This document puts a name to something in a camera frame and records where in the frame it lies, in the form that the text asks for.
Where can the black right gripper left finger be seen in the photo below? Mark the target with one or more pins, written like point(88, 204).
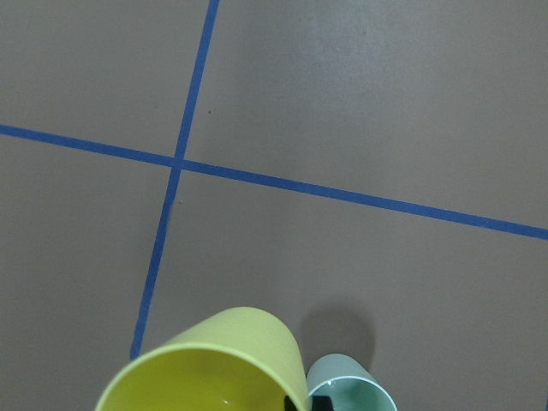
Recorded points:
point(288, 404)

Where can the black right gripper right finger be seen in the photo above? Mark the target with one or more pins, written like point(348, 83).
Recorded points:
point(321, 403)

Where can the yellow plastic cup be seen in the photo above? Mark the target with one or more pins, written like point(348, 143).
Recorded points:
point(242, 358)

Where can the light green plastic cup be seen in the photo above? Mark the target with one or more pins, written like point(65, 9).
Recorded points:
point(349, 385)

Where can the blue tape grid lines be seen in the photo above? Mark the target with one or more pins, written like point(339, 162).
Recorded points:
point(178, 164)

